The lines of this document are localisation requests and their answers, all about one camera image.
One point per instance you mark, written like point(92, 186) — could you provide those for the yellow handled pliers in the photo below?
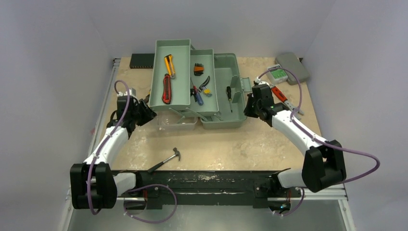
point(169, 65)

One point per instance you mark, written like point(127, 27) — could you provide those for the black pruning shears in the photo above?
point(204, 84)

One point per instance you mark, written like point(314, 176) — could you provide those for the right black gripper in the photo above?
point(249, 107)

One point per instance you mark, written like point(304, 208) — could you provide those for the red black utility knife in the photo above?
point(167, 93)

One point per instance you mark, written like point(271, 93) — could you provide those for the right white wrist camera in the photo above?
point(258, 81)

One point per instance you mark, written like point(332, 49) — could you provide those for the orange hex key set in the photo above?
point(198, 69)

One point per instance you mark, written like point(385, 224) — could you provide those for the green white screw box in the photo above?
point(276, 75)

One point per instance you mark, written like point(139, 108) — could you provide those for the black handled hammer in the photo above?
point(176, 154)

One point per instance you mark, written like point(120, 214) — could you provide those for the black yellow stubby screwdriver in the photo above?
point(229, 96)

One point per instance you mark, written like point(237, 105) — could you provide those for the translucent green tool box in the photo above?
point(223, 70)

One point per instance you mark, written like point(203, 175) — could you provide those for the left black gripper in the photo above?
point(148, 115)

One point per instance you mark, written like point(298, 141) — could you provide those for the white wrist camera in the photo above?
point(258, 81)
point(131, 93)

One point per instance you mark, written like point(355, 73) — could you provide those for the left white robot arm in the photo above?
point(102, 159)

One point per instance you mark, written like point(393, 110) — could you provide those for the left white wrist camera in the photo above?
point(131, 93)

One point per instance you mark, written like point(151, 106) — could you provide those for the blue red screwdriver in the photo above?
point(196, 94)

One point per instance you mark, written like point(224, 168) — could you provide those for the black network switch box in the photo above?
point(142, 61)

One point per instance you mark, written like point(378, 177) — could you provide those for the grey plastic case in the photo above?
point(292, 63)

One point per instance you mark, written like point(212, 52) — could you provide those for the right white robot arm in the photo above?
point(323, 164)

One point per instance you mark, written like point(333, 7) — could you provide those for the red adjustable wrench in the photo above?
point(282, 98)

